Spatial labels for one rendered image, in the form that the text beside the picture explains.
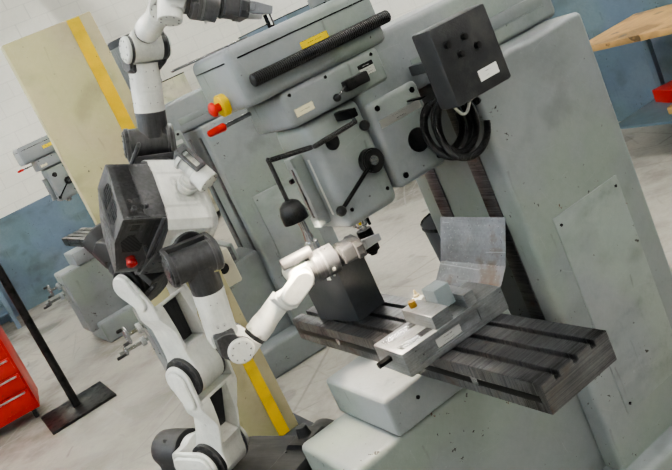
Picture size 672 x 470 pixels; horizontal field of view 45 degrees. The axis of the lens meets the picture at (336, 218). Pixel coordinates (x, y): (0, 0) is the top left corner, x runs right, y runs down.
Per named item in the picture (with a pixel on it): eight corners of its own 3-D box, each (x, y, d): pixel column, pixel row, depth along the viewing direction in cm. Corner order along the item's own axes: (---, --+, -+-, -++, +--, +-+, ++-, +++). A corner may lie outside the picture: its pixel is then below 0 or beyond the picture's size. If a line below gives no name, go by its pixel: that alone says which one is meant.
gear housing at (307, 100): (295, 129, 210) (279, 93, 207) (257, 136, 231) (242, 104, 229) (391, 78, 224) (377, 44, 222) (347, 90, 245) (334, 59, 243)
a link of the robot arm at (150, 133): (124, 111, 241) (131, 156, 245) (126, 115, 233) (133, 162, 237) (163, 107, 244) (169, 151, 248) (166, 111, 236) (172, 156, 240)
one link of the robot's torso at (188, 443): (182, 483, 281) (165, 452, 278) (219, 446, 295) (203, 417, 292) (221, 486, 268) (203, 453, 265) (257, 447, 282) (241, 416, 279)
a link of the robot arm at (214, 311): (219, 374, 223) (196, 303, 216) (211, 355, 235) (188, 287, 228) (259, 358, 226) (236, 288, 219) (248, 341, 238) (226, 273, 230)
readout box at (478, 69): (462, 107, 204) (430, 29, 199) (440, 111, 212) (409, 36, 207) (515, 76, 212) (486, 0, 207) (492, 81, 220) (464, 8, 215)
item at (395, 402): (401, 439, 220) (384, 402, 218) (338, 411, 251) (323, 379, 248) (524, 341, 242) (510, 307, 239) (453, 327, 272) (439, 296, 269)
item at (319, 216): (321, 227, 225) (289, 159, 220) (314, 227, 229) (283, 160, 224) (332, 220, 227) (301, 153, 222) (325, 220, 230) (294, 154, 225)
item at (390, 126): (402, 189, 226) (365, 104, 220) (358, 191, 247) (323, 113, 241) (450, 159, 234) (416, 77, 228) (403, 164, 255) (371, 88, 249)
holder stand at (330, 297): (360, 322, 256) (334, 267, 251) (320, 319, 273) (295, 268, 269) (385, 302, 262) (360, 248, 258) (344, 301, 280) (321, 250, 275)
